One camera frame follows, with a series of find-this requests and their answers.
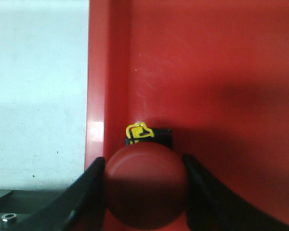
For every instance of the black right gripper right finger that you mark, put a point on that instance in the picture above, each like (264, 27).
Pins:
(212, 206)

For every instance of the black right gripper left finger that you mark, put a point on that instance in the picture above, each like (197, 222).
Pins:
(80, 207)

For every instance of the red mushroom push button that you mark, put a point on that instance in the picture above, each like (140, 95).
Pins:
(145, 182)

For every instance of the steel hex nut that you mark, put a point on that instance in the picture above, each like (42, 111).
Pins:
(9, 218)

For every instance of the red plastic tray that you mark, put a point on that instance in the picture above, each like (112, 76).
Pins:
(214, 71)

